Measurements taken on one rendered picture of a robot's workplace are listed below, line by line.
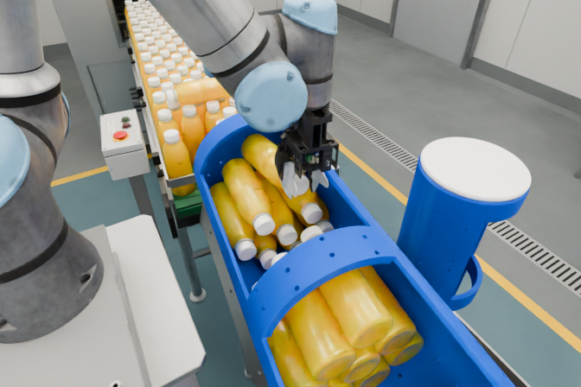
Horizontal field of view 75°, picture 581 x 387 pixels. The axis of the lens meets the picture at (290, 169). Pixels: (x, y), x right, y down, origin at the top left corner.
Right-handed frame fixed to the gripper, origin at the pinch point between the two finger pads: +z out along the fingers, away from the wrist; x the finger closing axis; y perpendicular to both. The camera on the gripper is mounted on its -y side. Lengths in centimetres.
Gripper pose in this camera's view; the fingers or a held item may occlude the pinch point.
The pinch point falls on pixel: (300, 187)
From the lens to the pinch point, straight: 74.0
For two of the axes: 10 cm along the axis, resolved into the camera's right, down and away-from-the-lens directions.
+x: 9.2, -2.4, 3.2
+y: 4.0, 5.6, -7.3
